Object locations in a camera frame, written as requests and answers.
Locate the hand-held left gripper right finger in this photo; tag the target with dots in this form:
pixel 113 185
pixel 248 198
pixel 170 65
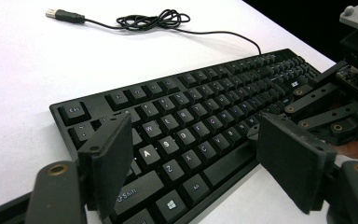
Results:
pixel 295 161

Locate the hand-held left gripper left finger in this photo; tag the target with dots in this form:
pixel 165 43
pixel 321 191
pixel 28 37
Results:
pixel 105 165

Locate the black computer keyboard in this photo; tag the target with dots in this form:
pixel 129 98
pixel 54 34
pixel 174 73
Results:
pixel 199 124

